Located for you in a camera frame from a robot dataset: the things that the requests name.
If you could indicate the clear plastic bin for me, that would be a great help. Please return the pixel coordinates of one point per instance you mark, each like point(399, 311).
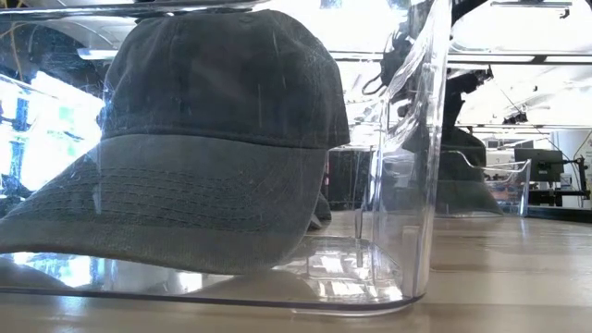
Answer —
point(416, 185)
point(513, 194)

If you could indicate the grey baseball cap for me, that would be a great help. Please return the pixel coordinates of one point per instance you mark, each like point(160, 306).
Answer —
point(208, 92)

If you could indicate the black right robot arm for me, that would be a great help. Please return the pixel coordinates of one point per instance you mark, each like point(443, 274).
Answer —
point(469, 8)

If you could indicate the black monitor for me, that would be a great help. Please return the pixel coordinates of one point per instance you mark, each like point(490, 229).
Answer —
point(538, 164)

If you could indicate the black aluminium table frame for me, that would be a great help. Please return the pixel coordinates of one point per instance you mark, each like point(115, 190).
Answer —
point(559, 213)

